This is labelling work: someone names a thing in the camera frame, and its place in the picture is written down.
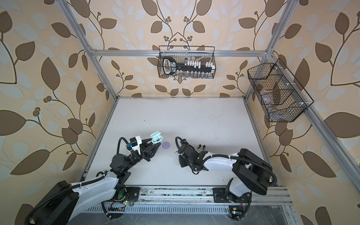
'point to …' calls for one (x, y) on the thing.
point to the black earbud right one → (204, 146)
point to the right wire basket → (282, 98)
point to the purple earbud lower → (176, 152)
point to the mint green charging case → (156, 137)
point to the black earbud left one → (199, 145)
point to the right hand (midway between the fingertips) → (181, 159)
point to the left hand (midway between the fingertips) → (158, 141)
